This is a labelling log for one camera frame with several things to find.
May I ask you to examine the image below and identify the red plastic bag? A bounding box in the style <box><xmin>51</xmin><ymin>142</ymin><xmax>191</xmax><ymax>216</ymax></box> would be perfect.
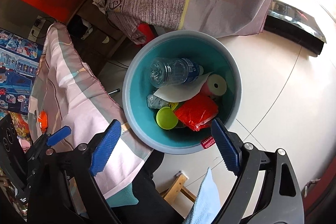
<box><xmin>174</xmin><ymin>94</ymin><xmax>219</xmax><ymax>131</ymax></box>

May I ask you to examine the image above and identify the lime green round lid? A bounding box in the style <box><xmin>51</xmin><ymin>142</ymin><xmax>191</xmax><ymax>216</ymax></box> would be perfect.
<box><xmin>155</xmin><ymin>106</ymin><xmax>179</xmax><ymax>130</ymax></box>

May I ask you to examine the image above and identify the pink paper cup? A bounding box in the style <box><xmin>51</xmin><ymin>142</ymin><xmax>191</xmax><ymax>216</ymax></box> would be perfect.
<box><xmin>200</xmin><ymin>74</ymin><xmax>227</xmax><ymax>97</ymax></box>

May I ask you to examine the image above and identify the blue label water bottle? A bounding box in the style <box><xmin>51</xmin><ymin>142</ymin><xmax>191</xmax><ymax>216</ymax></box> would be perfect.
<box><xmin>149</xmin><ymin>57</ymin><xmax>204</xmax><ymax>88</ymax></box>

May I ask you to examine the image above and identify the orange wafer snack wrapper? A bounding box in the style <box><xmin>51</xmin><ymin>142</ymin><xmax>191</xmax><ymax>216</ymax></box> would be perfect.
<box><xmin>38</xmin><ymin>110</ymin><xmax>48</xmax><ymax>133</ymax></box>

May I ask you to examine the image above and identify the teal grey trash bucket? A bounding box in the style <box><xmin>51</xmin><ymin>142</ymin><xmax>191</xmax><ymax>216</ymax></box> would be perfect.
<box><xmin>122</xmin><ymin>30</ymin><xmax>242</xmax><ymax>155</ymax></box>

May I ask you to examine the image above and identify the striped pink grey tablecloth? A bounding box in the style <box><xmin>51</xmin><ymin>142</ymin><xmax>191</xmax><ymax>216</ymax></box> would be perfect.
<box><xmin>28</xmin><ymin>23</ymin><xmax>152</xmax><ymax>198</ymax></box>

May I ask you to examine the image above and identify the light blue cloth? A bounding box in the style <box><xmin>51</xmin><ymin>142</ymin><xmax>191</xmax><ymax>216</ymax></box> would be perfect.
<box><xmin>183</xmin><ymin>168</ymin><xmax>221</xmax><ymax>224</ymax></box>

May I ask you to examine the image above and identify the wooden stool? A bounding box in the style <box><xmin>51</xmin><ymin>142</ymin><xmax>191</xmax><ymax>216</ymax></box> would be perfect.
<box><xmin>160</xmin><ymin>170</ymin><xmax>197</xmax><ymax>205</ymax></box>

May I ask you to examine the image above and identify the blue toy set box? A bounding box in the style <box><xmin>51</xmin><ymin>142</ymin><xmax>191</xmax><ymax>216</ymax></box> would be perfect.
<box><xmin>0</xmin><ymin>29</ymin><xmax>43</xmax><ymax>114</ymax></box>

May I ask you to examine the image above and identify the red round ball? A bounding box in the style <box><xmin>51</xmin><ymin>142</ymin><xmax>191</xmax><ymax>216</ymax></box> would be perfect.
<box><xmin>137</xmin><ymin>22</ymin><xmax>157</xmax><ymax>44</ymax></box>

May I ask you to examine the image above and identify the black glossy tv stand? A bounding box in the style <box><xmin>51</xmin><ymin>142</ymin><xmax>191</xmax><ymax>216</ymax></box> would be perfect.
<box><xmin>264</xmin><ymin>0</ymin><xmax>326</xmax><ymax>55</ymax></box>

